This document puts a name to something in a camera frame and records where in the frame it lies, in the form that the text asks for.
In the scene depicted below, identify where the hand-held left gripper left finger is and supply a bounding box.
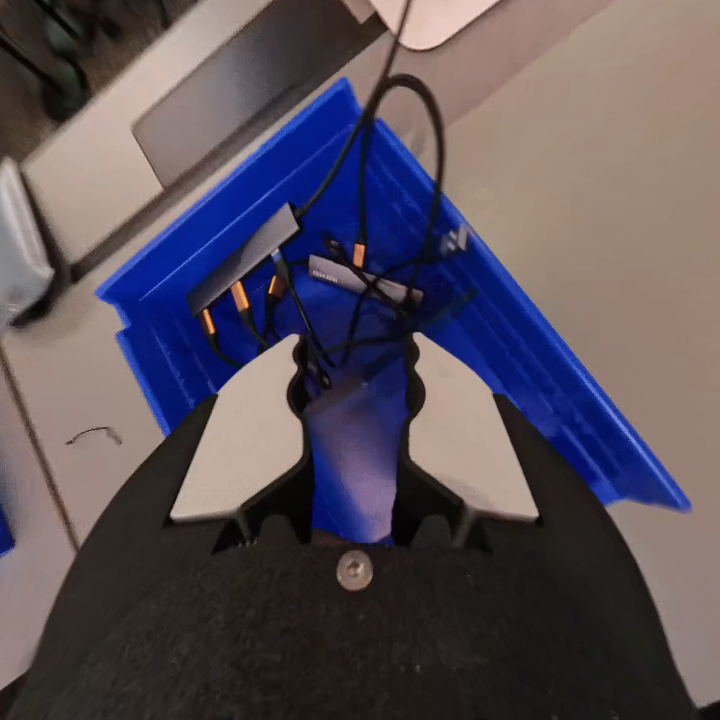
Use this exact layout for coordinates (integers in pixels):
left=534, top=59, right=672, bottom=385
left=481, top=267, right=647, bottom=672
left=169, top=333, right=315, bottom=545

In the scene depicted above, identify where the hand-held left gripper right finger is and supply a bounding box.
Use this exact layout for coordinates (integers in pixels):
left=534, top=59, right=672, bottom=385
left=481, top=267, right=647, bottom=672
left=393, top=331, right=541, bottom=548

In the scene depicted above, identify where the large blue storage bin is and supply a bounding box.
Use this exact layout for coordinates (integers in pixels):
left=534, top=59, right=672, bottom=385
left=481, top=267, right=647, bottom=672
left=94, top=77, right=693, bottom=548

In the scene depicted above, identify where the grey USB hub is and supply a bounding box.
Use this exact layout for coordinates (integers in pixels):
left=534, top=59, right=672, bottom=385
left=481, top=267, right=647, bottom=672
left=307, top=253, right=424, bottom=309
left=187, top=202, right=303, bottom=317

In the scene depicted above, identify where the grey desk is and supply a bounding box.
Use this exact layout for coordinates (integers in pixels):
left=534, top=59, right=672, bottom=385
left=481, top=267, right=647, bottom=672
left=0, top=0, right=720, bottom=698

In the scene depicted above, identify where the grey flat pouch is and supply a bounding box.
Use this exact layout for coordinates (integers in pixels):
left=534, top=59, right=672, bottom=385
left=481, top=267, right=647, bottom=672
left=0, top=154, right=71, bottom=330

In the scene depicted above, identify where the grey desk cable cover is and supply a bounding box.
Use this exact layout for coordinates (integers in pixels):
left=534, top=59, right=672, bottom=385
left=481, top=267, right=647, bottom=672
left=131, top=0, right=395, bottom=189

